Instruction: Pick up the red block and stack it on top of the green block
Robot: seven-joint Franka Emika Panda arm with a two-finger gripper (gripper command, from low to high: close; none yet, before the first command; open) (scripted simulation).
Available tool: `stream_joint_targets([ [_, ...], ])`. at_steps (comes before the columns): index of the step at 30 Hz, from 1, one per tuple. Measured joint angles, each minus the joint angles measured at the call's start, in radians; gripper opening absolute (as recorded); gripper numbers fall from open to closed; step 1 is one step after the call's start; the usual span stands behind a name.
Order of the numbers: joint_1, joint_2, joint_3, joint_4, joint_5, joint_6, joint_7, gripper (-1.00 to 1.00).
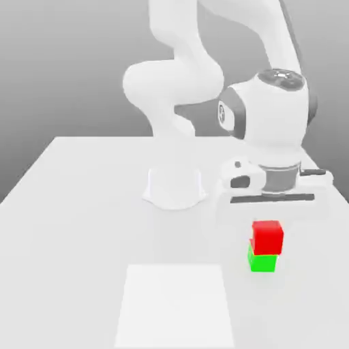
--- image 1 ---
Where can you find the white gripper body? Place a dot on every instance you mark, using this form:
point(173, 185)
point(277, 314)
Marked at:
point(272, 198)

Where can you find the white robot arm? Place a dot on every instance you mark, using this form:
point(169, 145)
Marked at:
point(174, 81)

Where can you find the small red cube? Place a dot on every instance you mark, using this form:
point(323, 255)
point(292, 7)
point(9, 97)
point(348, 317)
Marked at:
point(268, 237)

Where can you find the small green cube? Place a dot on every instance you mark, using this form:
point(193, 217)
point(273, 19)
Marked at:
point(263, 263)

